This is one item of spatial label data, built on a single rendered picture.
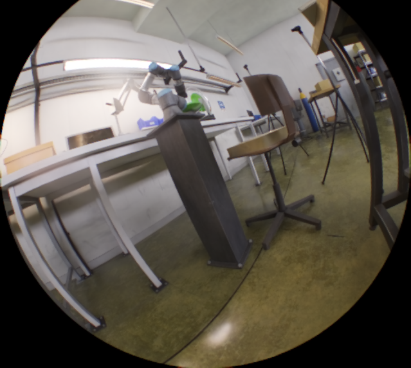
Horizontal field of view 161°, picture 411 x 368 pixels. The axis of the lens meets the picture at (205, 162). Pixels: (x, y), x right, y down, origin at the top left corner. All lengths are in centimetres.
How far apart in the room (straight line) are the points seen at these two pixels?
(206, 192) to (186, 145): 23
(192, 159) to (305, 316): 81
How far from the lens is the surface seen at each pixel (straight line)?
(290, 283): 75
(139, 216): 183
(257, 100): 67
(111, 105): 100
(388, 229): 72
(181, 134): 66
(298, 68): 579
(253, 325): 69
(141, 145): 94
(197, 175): 65
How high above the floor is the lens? 64
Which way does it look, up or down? 3 degrees down
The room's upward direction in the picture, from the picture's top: 22 degrees counter-clockwise
